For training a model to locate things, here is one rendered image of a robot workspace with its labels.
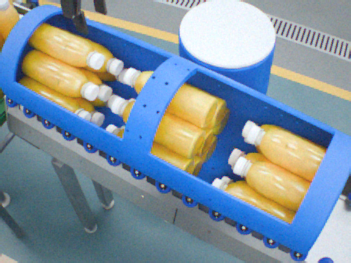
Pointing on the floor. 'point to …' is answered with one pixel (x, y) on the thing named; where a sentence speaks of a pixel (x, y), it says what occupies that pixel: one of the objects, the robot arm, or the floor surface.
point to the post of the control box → (10, 222)
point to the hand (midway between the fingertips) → (90, 12)
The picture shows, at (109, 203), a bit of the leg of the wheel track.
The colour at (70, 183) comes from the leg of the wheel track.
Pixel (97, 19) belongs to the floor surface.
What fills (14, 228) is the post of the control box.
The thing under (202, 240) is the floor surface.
